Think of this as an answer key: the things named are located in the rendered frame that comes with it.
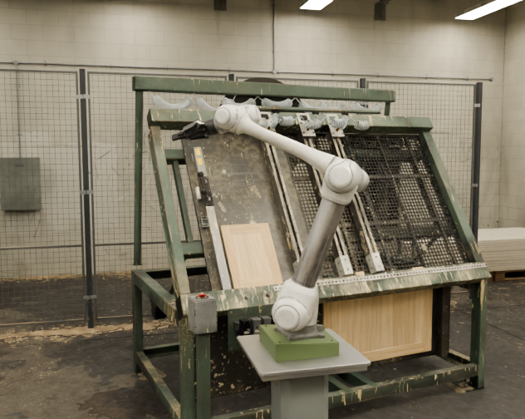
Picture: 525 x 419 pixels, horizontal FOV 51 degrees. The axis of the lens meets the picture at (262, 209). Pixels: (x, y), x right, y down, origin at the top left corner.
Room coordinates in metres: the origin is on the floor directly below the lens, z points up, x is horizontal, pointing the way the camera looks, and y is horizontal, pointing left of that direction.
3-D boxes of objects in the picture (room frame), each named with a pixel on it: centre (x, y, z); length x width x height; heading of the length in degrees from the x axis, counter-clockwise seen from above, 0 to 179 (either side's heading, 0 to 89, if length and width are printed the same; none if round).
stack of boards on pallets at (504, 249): (7.63, -2.90, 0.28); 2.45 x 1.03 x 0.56; 104
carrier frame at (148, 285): (3.97, -0.29, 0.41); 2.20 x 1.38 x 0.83; 114
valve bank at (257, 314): (3.01, -0.06, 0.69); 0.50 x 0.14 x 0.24; 114
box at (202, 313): (2.76, 0.31, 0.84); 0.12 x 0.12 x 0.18; 24
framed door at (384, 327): (3.69, -0.80, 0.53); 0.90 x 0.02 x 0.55; 114
